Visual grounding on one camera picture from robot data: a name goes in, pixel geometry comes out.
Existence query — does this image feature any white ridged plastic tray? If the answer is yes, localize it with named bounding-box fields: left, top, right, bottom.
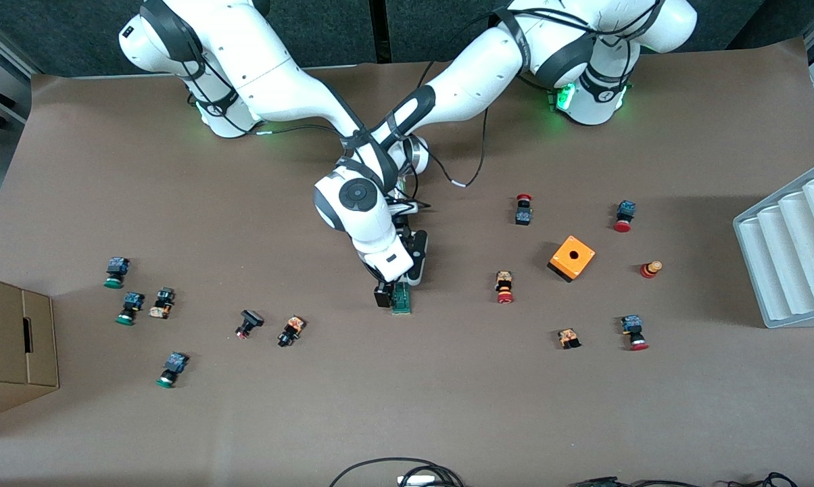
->
left=733, top=161, right=814, bottom=330

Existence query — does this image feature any black square button red tip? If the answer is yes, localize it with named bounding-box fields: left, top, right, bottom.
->
left=235, top=309, right=265, bottom=340

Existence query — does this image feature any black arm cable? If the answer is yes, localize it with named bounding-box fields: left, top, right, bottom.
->
left=414, top=105, right=490, bottom=189
left=255, top=124, right=345, bottom=137

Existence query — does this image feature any black button orange contact block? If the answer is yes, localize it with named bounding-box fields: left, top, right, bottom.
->
left=277, top=315, right=307, bottom=348

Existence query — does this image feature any black switch tan contact block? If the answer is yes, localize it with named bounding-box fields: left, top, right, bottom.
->
left=148, top=287, right=176, bottom=320

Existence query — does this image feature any brown cardboard box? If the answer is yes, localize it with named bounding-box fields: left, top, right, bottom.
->
left=0, top=273, right=59, bottom=423

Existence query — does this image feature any black looped cable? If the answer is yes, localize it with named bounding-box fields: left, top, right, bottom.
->
left=329, top=457, right=465, bottom=487

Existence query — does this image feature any green push button blue block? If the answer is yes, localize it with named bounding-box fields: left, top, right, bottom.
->
left=155, top=352, right=190, bottom=390
left=116, top=292, right=145, bottom=326
left=104, top=256, right=131, bottom=289

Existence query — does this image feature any orange push-button enclosure box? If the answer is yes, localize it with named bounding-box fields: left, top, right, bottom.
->
left=547, top=235, right=596, bottom=283

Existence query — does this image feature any black cable bundle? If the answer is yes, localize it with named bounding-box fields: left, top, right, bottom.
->
left=569, top=471, right=800, bottom=487

